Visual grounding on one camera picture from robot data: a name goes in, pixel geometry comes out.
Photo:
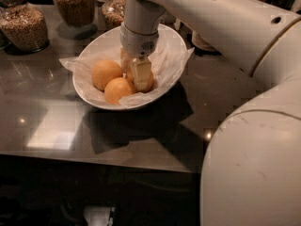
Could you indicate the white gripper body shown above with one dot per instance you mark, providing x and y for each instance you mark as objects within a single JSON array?
[{"x": 137, "y": 43}]

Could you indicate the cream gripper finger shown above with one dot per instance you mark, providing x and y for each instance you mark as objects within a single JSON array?
[
  {"x": 141, "y": 71},
  {"x": 125, "y": 60}
]

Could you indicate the orange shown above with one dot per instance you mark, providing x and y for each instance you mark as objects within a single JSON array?
[
  {"x": 148, "y": 88},
  {"x": 118, "y": 88},
  {"x": 103, "y": 72}
]

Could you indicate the glass cereal jar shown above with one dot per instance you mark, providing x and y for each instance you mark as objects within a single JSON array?
[
  {"x": 76, "y": 13},
  {"x": 113, "y": 13},
  {"x": 24, "y": 26}
]

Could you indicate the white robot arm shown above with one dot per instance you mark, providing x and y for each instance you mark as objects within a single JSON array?
[{"x": 251, "y": 172}]

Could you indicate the white oval bowl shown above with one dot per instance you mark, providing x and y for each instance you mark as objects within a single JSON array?
[{"x": 94, "y": 44}]

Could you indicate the tall stack paper bowls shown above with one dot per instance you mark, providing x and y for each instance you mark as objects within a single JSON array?
[{"x": 201, "y": 43}]

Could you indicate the glass jar far left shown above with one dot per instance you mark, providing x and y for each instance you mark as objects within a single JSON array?
[{"x": 4, "y": 41}]

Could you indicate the white object under table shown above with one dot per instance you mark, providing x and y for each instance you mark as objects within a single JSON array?
[{"x": 99, "y": 215}]

